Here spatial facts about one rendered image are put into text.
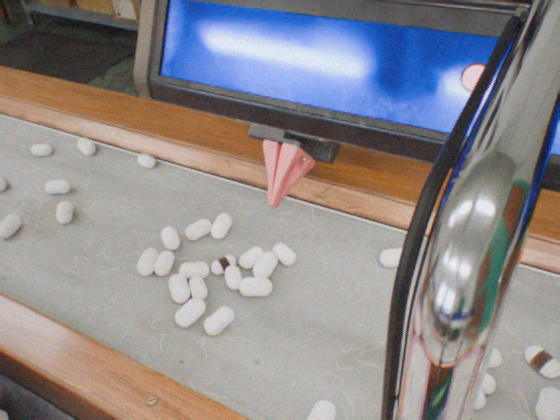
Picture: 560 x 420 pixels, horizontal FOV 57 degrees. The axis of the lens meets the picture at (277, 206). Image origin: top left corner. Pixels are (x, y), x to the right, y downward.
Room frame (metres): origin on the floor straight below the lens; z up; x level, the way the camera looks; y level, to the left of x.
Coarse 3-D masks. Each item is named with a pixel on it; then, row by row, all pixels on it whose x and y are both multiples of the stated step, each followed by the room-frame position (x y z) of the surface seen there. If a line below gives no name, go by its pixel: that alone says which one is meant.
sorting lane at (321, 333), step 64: (0, 128) 0.83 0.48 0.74; (0, 192) 0.63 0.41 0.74; (128, 192) 0.60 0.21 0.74; (192, 192) 0.58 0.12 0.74; (256, 192) 0.56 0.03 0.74; (0, 256) 0.49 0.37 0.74; (64, 256) 0.48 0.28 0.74; (128, 256) 0.46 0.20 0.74; (192, 256) 0.45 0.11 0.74; (320, 256) 0.42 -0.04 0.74; (64, 320) 0.38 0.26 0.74; (128, 320) 0.36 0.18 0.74; (256, 320) 0.34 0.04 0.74; (320, 320) 0.33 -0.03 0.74; (384, 320) 0.32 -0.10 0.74; (512, 320) 0.30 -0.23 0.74; (192, 384) 0.28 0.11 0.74; (256, 384) 0.27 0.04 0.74; (320, 384) 0.26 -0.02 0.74; (512, 384) 0.24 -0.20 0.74
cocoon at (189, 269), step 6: (186, 264) 0.42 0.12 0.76; (192, 264) 0.42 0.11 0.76; (198, 264) 0.42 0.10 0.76; (204, 264) 0.42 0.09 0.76; (180, 270) 0.42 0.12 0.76; (186, 270) 0.41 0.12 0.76; (192, 270) 0.41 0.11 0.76; (198, 270) 0.41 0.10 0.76; (204, 270) 0.41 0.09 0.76; (186, 276) 0.41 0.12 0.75; (192, 276) 0.41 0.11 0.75; (204, 276) 0.41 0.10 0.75
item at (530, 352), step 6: (528, 348) 0.26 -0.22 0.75; (534, 348) 0.26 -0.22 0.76; (540, 348) 0.26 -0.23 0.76; (528, 354) 0.26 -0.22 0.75; (534, 354) 0.25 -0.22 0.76; (528, 360) 0.25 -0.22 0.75; (552, 360) 0.24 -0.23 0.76; (546, 366) 0.24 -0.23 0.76; (552, 366) 0.24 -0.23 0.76; (558, 366) 0.24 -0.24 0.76; (540, 372) 0.24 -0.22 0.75; (546, 372) 0.24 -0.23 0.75; (552, 372) 0.23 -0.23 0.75; (558, 372) 0.23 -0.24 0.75; (552, 378) 0.23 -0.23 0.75
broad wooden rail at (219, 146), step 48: (0, 96) 0.91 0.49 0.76; (48, 96) 0.88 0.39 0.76; (96, 96) 0.86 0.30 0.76; (144, 144) 0.70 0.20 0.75; (192, 144) 0.66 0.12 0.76; (240, 144) 0.65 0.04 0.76; (288, 192) 0.55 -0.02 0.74; (336, 192) 0.52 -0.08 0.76; (384, 192) 0.50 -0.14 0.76; (528, 240) 0.39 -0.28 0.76
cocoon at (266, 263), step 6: (264, 252) 0.42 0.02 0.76; (270, 252) 0.42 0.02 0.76; (264, 258) 0.41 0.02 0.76; (270, 258) 0.41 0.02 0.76; (276, 258) 0.42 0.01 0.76; (258, 264) 0.40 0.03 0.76; (264, 264) 0.40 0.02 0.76; (270, 264) 0.41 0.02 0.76; (258, 270) 0.40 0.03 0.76; (264, 270) 0.40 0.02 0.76; (270, 270) 0.40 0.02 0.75; (258, 276) 0.39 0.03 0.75; (264, 276) 0.39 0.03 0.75
